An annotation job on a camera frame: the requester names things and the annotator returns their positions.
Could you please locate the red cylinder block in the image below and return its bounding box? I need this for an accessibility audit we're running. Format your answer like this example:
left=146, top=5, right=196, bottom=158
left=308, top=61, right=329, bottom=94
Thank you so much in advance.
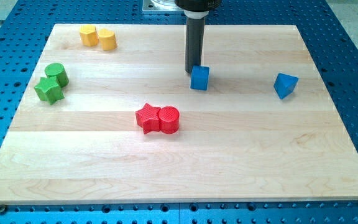
left=158, top=106, right=180, bottom=134

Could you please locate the yellow heart block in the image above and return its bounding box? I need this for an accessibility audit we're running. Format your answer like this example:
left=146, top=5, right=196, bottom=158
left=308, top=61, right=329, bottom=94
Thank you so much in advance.
left=98, top=29, right=117, bottom=51

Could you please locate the blue cube block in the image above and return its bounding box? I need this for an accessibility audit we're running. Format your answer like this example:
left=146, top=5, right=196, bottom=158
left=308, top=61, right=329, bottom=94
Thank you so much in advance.
left=190, top=65, right=209, bottom=91

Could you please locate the red star block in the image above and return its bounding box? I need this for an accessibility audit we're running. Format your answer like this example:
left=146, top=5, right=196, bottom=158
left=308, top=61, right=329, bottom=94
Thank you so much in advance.
left=135, top=103, right=161, bottom=134

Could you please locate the yellow hexagon block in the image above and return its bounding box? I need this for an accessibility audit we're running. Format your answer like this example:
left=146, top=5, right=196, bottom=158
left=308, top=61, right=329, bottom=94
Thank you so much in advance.
left=79, top=24, right=99, bottom=47

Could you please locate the black robot arm end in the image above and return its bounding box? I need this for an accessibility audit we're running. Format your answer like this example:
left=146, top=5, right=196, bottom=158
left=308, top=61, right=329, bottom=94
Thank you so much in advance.
left=174, top=0, right=222, bottom=12

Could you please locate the blue triangular prism block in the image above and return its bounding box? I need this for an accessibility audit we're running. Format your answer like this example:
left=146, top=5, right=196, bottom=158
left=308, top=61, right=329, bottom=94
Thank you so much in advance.
left=273, top=73, right=299, bottom=100

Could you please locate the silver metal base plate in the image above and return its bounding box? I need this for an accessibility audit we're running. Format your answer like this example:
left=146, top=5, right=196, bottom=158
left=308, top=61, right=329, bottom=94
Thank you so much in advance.
left=142, top=0, right=183, bottom=12

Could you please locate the green cylinder block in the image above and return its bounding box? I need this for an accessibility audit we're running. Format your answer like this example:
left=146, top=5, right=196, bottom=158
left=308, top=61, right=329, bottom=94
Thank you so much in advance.
left=44, top=62, right=69, bottom=88

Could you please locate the light wooden board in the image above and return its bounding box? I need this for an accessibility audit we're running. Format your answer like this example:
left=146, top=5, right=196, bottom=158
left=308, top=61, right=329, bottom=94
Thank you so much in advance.
left=0, top=24, right=358, bottom=205

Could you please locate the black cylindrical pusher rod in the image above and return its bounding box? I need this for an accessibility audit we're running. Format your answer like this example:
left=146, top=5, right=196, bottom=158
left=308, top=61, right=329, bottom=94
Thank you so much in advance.
left=185, top=10, right=209, bottom=73

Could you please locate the green star block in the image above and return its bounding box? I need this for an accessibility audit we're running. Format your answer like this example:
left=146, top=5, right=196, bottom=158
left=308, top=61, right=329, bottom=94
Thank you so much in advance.
left=34, top=77, right=65, bottom=105

